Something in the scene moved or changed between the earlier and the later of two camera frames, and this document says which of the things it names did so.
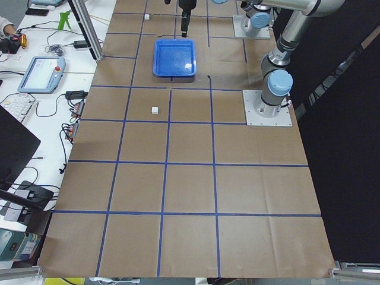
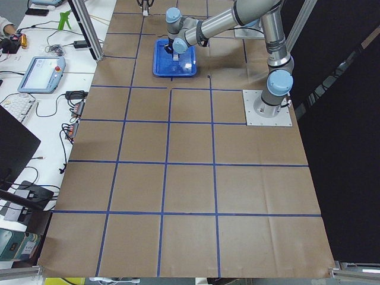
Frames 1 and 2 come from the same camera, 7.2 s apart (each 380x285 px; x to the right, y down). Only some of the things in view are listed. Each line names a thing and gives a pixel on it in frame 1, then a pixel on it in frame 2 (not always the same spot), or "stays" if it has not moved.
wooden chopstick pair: [99, 18] stays
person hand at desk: [9, 29] stays
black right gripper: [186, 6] to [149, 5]
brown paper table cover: [164, 179] stays
